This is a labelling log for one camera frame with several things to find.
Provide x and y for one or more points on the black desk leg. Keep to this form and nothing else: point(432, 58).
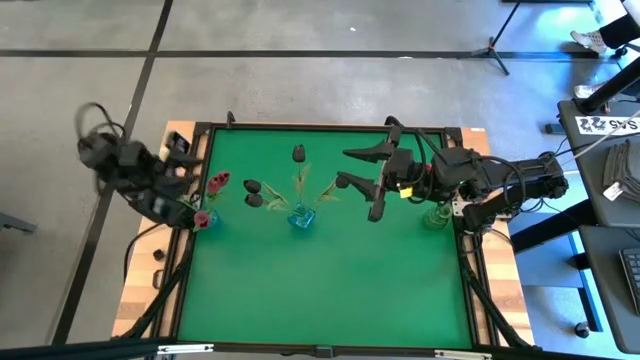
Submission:
point(550, 225)

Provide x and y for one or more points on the yellow gripper tag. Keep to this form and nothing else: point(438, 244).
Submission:
point(406, 192)

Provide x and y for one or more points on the dark grey desk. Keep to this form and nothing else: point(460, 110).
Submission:
point(605, 280)
point(590, 165)

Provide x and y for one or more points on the person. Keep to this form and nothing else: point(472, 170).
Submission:
point(620, 30)

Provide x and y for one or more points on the green glass vase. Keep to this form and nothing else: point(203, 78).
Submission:
point(435, 220)

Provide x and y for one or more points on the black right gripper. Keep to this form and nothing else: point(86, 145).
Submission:
point(415, 175)

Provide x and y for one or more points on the squat blue glass vase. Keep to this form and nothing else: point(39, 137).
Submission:
point(215, 221)

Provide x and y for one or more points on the green table mat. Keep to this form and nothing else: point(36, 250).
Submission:
point(325, 290)

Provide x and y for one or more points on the grey stand foot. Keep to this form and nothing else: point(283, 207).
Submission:
point(15, 222)

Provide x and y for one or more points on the white label sticker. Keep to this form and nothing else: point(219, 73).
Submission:
point(600, 125)

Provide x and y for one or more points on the green felt table with rim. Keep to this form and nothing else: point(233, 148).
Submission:
point(250, 346)

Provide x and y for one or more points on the black keyboard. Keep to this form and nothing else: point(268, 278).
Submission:
point(632, 280)

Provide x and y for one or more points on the tall blue glass vase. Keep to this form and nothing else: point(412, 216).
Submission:
point(301, 220)

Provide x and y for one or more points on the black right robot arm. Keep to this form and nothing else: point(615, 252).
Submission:
point(525, 172)

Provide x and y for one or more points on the white paper tag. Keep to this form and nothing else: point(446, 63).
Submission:
point(613, 191)

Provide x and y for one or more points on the black castor wheel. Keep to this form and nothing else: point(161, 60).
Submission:
point(581, 330)

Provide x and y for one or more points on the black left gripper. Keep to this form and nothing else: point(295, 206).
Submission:
point(170, 155)

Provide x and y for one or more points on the small black post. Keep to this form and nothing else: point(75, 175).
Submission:
point(230, 119)

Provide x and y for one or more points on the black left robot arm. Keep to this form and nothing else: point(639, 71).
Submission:
point(155, 200)

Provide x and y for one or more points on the small black knob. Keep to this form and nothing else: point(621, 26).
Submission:
point(159, 255)

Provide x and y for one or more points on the black tripod stand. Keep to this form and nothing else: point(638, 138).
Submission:
point(492, 47)

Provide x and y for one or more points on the stack of grey cloths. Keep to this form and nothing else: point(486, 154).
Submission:
point(625, 167)

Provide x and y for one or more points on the silver metal bracket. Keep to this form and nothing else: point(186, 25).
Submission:
point(462, 355)
point(185, 349)

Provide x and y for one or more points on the black monitor pole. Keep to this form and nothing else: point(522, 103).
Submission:
point(610, 87)

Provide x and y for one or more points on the black rig beam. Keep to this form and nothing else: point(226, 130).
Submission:
point(75, 350)

